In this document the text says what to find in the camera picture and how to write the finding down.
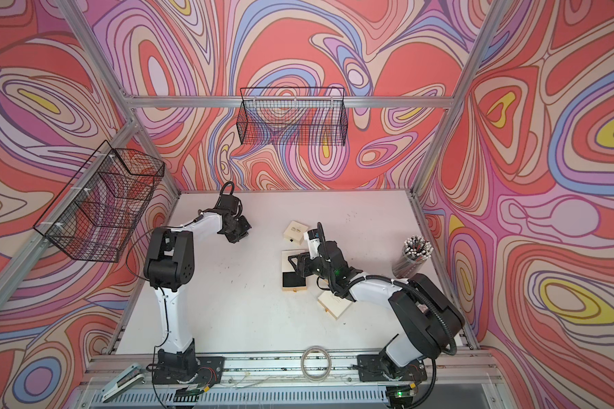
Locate cream drawer jewelry box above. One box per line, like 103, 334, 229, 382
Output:
281, 249, 307, 292

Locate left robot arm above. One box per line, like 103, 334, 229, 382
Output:
143, 182, 251, 368

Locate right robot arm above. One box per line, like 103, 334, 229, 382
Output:
286, 223, 465, 383

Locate small cream jewelry box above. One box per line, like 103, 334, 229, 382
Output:
282, 221, 310, 245

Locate cream jewelry box front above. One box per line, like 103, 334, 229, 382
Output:
317, 291, 352, 320

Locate cup of pencils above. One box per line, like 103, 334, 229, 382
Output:
392, 236, 433, 279

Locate white stapler tool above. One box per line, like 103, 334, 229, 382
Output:
101, 363, 145, 403

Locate coiled clear cable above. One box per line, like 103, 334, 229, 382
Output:
300, 346, 334, 383

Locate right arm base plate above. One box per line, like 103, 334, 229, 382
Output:
353, 354, 428, 384

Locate black wire basket back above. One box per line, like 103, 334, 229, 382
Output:
236, 86, 349, 147

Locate black wire basket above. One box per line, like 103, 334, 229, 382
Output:
236, 86, 349, 147
33, 141, 165, 262

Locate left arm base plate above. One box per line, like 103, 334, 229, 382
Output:
146, 355, 225, 386

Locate black wire basket left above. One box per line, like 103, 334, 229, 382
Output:
33, 141, 165, 262

